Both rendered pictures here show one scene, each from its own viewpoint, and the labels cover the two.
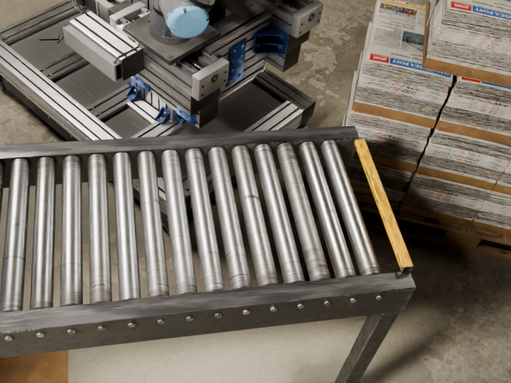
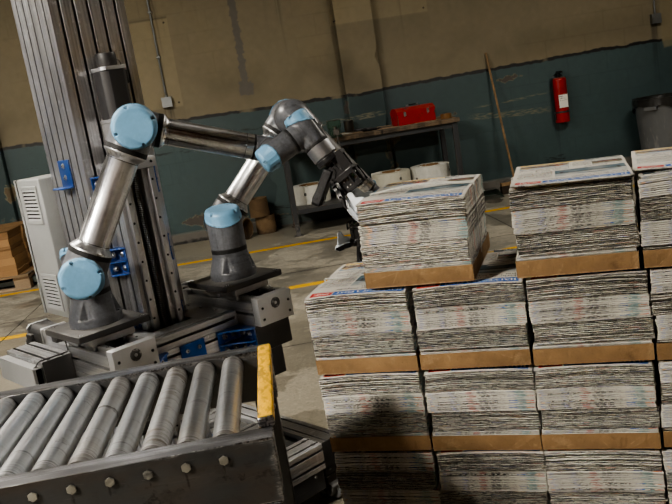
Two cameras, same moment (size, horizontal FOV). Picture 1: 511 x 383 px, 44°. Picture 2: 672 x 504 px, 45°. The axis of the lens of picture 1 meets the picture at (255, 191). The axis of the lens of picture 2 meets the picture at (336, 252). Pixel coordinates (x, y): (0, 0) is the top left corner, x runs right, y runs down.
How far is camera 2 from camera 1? 1.19 m
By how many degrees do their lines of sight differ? 41
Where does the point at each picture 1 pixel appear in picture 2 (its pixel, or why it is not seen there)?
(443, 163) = (459, 422)
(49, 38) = not seen: hidden behind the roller
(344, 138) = (250, 352)
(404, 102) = (370, 342)
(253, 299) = (42, 476)
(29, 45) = not seen: hidden behind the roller
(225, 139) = (103, 376)
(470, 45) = (402, 243)
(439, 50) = (374, 260)
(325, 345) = not seen: outside the picture
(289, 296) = (91, 468)
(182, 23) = (71, 278)
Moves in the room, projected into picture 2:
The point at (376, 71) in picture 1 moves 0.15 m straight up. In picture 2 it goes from (321, 310) to (312, 256)
